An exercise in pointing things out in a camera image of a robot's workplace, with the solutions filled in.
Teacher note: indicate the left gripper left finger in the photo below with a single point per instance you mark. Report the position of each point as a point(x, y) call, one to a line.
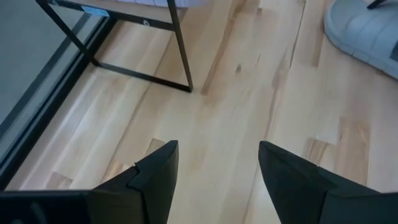
point(149, 193)

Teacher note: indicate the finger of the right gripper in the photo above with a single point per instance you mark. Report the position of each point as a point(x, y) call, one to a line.
point(376, 3)

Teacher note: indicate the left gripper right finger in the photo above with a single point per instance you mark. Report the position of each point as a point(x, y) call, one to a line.
point(298, 193)

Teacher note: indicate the grey slide sandal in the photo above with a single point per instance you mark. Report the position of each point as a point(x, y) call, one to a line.
point(360, 31)

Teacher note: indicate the blue sticker label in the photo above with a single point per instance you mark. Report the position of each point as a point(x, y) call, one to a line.
point(94, 11)

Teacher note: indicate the black table edge rail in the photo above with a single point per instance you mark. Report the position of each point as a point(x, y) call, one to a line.
point(40, 109)

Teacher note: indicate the wooden shelf with black frame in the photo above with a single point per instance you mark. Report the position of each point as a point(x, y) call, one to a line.
point(182, 56)

